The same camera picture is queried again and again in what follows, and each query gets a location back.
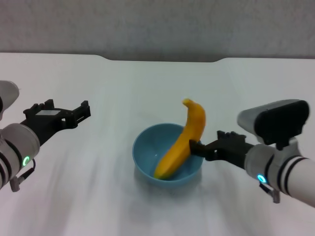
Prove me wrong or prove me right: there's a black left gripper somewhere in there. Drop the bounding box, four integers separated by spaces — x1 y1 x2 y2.
20 99 92 147

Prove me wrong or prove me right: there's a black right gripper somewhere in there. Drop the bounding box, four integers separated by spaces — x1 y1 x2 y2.
189 130 254 171

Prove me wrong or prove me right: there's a yellow banana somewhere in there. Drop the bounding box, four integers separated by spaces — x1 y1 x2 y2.
154 98 207 180

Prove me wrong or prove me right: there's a blue bowl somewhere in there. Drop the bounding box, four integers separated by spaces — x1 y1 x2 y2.
132 123 205 189

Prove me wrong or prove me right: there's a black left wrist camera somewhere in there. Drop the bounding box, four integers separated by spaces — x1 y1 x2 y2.
0 80 20 121

